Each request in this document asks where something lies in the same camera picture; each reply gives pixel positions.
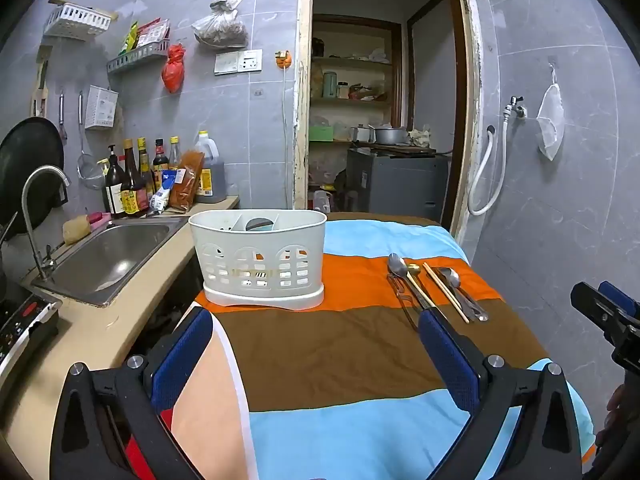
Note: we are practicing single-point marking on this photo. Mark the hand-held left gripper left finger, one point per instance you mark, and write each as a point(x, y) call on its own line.
point(182, 360)

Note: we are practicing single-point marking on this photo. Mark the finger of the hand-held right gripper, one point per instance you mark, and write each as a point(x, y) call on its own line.
point(622, 300)
point(595, 305)

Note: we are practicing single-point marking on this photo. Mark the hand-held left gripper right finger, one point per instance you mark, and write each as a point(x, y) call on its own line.
point(445, 355)

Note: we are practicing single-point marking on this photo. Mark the silver fork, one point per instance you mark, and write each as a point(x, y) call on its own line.
point(407, 310)

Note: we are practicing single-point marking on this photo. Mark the wooden chopstick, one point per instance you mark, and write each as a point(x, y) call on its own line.
point(449, 288)
point(444, 290)

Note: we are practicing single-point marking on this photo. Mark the silver spoon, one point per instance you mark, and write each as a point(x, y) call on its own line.
point(450, 277)
point(398, 265)

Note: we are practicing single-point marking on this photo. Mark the white utensil caddy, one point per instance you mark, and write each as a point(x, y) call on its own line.
point(260, 241)

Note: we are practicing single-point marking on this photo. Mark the person's right hand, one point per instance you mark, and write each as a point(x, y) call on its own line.
point(614, 405)

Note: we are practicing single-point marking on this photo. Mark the striped blanket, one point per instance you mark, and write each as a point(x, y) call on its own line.
point(325, 360)

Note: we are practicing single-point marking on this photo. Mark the steel sink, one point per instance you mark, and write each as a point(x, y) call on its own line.
point(115, 255)

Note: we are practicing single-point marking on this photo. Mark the black induction cooker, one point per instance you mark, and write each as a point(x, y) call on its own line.
point(22, 325)

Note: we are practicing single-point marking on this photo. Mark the pink soap dish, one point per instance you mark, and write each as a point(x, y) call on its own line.
point(100, 218)

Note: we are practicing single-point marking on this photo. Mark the yellow sponge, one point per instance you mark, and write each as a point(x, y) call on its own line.
point(76, 230)

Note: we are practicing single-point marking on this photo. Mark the white blue salt bag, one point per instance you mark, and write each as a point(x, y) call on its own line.
point(167, 190)

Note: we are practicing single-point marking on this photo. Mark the soy sauce bottle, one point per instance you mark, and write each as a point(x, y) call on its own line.
point(132, 195)

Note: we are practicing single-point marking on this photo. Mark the grey washing machine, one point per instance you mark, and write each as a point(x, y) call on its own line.
point(400, 185)

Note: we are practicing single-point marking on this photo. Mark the red chili powder bag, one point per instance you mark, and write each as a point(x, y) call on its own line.
point(187, 182)

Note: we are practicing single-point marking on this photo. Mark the dark pump bottle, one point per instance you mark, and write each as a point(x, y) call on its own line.
point(113, 190)

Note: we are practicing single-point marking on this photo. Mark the white mesh bag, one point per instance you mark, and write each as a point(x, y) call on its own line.
point(550, 120)

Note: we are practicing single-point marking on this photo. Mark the large oil jug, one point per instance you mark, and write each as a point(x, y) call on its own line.
point(212, 170)

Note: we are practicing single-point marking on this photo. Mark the yellow-capped dark bottle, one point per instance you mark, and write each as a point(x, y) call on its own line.
point(145, 165)

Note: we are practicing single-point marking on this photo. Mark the dark sauce bottle red label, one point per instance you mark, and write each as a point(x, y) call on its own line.
point(160, 162)

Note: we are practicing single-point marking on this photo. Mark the steel faucet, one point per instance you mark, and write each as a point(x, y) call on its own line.
point(30, 220)

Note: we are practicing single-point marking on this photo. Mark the clear bottle yellow cap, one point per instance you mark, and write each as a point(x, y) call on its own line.
point(174, 152)

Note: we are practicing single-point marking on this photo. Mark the metal strainer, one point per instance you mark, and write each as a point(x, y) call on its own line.
point(90, 172)

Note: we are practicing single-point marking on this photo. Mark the wooden cutting board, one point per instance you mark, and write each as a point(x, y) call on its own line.
point(400, 148)

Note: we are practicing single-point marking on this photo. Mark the crumpled white cloth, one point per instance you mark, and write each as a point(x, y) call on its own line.
point(420, 137)

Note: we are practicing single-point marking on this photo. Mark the metal pot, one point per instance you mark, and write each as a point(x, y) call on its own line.
point(390, 136)

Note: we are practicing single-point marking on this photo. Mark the black wok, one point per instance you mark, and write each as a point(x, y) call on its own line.
point(25, 170)

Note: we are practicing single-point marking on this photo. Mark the green box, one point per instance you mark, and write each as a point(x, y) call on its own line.
point(321, 133)

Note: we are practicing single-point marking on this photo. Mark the hanging metal peeler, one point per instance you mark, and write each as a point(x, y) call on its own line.
point(62, 115)

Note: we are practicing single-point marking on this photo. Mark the red plastic bag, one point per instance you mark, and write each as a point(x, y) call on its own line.
point(173, 70)

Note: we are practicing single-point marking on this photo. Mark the teal thermos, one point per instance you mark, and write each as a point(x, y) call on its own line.
point(330, 86)

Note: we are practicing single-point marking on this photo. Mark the wooden shelf unit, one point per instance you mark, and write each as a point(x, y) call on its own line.
point(350, 62)

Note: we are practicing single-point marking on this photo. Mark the wooden knife rack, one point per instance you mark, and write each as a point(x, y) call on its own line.
point(40, 85)

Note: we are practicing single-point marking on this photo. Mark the orange plug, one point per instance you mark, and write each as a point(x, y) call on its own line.
point(283, 58)

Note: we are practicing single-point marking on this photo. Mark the green yellow snack packet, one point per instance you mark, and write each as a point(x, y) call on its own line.
point(128, 40)

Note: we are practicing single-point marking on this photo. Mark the red snack packet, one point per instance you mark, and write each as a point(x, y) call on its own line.
point(152, 32)

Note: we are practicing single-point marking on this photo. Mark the clear bag of dried goods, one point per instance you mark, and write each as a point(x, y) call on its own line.
point(220, 30)

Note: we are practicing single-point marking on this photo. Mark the metal wall tap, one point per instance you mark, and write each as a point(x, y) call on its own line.
point(515, 108)

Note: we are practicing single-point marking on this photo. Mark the white wall-mounted box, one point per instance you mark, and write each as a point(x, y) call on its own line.
point(100, 107)

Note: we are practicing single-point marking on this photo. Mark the wooden door frame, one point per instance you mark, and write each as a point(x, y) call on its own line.
point(301, 110)

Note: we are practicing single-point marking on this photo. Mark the wall socket and switch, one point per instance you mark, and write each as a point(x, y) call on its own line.
point(226, 63)

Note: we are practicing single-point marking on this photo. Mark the grey wall shelf basket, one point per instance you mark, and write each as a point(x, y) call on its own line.
point(135, 57)

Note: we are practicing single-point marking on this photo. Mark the white wall basket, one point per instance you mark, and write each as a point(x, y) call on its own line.
point(75, 22)

